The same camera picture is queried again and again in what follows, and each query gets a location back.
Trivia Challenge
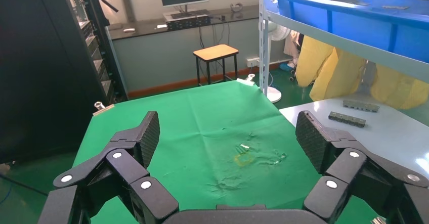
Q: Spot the green table cloth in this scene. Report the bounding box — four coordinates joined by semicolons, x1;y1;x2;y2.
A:
72;80;379;224

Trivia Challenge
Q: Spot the black keyboard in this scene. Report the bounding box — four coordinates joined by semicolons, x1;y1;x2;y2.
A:
170;9;210;19

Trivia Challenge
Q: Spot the yellow fabric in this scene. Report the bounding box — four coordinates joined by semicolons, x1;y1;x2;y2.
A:
294;34;429;110

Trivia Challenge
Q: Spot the dark top wall counter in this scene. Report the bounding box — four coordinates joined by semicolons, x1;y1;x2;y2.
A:
108;5;269;99

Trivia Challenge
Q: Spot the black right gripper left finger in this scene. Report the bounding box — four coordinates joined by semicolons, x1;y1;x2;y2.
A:
37;110;180;224

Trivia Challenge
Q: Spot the wooden top black stool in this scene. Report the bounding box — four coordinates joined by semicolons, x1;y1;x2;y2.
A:
193;43;240;86

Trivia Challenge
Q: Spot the black floor cable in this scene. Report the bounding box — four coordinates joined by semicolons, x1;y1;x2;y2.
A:
0;173;49;197

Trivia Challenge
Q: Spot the black server rack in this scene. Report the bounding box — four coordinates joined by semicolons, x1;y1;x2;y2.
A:
0;0;128;164

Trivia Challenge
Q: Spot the grey metal connector strip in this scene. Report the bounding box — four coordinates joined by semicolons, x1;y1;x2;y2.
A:
328;111;367;128
342;99;380;113

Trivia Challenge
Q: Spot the white standing fan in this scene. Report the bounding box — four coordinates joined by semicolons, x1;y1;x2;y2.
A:
259;20;291;104

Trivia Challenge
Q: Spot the black electronics box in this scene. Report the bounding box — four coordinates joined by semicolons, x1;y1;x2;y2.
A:
166;15;212;31

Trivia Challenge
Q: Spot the blue plastic bin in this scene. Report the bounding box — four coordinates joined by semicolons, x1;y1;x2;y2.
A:
271;0;429;64

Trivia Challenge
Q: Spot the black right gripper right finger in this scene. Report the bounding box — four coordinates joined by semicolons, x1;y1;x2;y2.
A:
294;110;429;224

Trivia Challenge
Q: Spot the silver binder clip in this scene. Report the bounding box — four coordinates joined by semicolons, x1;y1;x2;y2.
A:
93;101;115;117
236;74;256;87

